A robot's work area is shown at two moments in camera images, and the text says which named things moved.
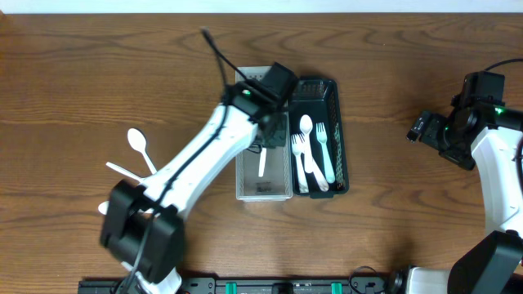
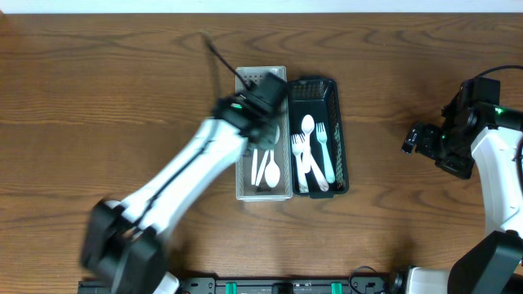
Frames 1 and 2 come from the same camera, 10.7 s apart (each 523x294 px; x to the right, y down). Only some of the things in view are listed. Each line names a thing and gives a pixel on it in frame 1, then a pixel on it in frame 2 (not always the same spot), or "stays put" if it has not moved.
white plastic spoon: [138, 142] → [272, 173]
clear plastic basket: [264, 174] stays put
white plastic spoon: [306, 125] stays put
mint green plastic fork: [322, 135] stays put
